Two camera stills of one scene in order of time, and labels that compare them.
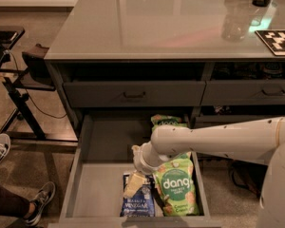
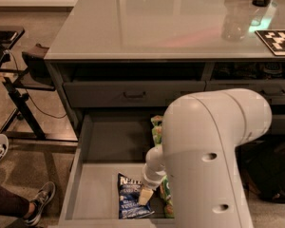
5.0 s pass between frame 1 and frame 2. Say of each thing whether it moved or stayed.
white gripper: moved
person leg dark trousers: stayed
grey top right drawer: stayed
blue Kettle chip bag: moved
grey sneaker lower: stayed
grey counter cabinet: stayed
